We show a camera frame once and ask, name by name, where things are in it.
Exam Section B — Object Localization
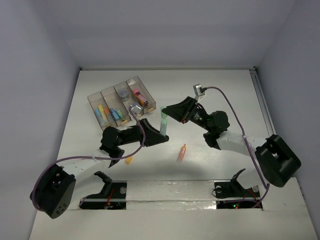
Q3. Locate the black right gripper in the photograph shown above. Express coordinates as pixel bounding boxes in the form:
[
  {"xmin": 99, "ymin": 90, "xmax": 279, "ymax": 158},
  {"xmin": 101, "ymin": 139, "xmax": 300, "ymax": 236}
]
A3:
[{"xmin": 161, "ymin": 96, "xmax": 213, "ymax": 132}]

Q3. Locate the green highlighter with tip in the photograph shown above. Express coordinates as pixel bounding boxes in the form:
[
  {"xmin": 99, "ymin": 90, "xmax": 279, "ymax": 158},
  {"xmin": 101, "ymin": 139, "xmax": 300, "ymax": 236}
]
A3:
[{"xmin": 159, "ymin": 118, "xmax": 168, "ymax": 136}]

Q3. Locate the pink capped pen tube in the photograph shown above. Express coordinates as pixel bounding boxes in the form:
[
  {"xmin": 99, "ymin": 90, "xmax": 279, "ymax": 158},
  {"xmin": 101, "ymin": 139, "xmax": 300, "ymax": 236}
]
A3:
[{"xmin": 132, "ymin": 88, "xmax": 149, "ymax": 107}]

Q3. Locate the green capped highlighter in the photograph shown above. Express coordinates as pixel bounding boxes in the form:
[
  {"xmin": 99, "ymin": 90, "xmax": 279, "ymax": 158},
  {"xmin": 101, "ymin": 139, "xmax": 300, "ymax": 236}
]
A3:
[{"xmin": 115, "ymin": 108, "xmax": 124, "ymax": 119}]

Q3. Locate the blue highlighter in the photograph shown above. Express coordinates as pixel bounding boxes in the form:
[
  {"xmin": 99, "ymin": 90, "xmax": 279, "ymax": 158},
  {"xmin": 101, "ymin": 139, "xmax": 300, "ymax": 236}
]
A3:
[
  {"xmin": 109, "ymin": 108, "xmax": 120, "ymax": 120},
  {"xmin": 94, "ymin": 108, "xmax": 104, "ymax": 124}
]

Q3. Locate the yellow highlighter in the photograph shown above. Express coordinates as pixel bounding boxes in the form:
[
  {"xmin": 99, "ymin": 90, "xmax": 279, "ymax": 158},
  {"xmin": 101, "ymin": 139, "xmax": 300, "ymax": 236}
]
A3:
[{"xmin": 98, "ymin": 104, "xmax": 107, "ymax": 122}]

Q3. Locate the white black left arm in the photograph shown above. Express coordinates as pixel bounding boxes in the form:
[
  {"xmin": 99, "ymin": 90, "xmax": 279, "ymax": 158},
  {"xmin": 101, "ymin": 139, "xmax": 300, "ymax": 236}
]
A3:
[{"xmin": 30, "ymin": 118, "xmax": 169, "ymax": 219}]

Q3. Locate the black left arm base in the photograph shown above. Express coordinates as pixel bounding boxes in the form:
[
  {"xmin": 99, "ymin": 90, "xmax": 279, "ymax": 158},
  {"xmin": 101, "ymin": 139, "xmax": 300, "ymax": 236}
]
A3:
[{"xmin": 79, "ymin": 171, "xmax": 128, "ymax": 205}]

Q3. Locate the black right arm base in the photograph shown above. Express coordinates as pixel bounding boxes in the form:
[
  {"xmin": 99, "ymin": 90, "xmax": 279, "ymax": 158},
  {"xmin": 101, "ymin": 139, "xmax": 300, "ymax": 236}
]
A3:
[{"xmin": 211, "ymin": 168, "xmax": 260, "ymax": 199}]

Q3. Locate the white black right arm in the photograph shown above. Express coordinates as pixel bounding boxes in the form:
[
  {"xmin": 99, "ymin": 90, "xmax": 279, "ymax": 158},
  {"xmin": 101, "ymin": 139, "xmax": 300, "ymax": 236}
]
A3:
[{"xmin": 162, "ymin": 96, "xmax": 302, "ymax": 196}]

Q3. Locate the orange highlighter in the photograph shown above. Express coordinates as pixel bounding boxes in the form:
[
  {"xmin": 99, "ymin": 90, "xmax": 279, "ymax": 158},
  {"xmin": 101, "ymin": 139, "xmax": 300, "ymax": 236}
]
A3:
[{"xmin": 176, "ymin": 144, "xmax": 187, "ymax": 163}]

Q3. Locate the orange yellow highlighter cap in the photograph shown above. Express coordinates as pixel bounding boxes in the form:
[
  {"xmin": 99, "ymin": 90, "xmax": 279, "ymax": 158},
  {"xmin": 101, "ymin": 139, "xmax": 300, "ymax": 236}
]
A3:
[{"xmin": 125, "ymin": 156, "xmax": 133, "ymax": 165}]

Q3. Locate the smoky clear drawer organizer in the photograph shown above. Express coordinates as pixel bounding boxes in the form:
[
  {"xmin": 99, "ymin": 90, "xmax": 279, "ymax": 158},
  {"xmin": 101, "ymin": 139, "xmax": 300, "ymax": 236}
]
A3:
[{"xmin": 87, "ymin": 76, "xmax": 157, "ymax": 130}]

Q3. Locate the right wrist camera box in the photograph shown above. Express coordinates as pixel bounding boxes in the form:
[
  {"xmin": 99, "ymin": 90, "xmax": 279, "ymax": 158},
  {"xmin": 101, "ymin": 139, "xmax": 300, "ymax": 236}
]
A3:
[{"xmin": 193, "ymin": 84, "xmax": 206, "ymax": 102}]

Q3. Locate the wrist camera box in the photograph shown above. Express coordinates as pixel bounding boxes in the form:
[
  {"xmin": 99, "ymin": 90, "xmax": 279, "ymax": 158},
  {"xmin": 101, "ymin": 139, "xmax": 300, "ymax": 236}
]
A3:
[
  {"xmin": 128, "ymin": 102, "xmax": 143, "ymax": 117},
  {"xmin": 193, "ymin": 84, "xmax": 206, "ymax": 102}
]

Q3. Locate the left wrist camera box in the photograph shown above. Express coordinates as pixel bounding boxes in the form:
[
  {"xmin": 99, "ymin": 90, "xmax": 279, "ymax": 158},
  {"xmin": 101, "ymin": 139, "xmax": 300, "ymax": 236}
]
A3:
[{"xmin": 128, "ymin": 102, "xmax": 143, "ymax": 117}]

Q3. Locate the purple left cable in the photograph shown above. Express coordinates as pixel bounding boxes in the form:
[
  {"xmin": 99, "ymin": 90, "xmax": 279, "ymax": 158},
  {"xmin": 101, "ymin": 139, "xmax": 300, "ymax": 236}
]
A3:
[{"xmin": 31, "ymin": 106, "xmax": 147, "ymax": 211}]

